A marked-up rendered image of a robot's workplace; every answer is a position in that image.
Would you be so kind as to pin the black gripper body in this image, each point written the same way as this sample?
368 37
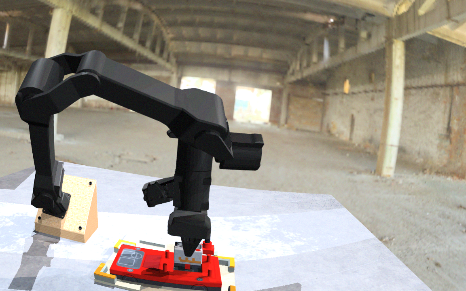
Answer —
188 221

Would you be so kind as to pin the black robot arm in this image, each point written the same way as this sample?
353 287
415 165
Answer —
196 117

